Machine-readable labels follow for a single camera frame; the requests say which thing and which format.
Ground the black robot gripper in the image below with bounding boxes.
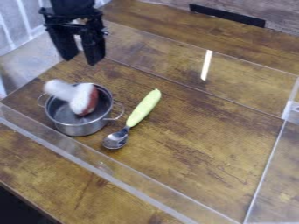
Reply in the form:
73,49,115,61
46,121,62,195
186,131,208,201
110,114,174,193
38,0,105,66

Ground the black bar on table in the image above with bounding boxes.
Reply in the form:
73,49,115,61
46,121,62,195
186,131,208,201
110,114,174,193
189,3,266,28

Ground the spoon with green handle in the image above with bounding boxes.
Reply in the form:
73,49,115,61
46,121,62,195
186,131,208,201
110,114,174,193
102,88,161,150

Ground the plush red cap mushroom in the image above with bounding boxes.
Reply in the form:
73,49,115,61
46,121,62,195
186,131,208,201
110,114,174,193
42,79,98,116

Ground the small silver pot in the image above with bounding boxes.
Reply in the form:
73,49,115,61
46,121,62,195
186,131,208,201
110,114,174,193
39,84,125,137

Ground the clear acrylic enclosure wall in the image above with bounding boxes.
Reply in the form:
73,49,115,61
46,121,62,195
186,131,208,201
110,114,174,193
0,17,299,224

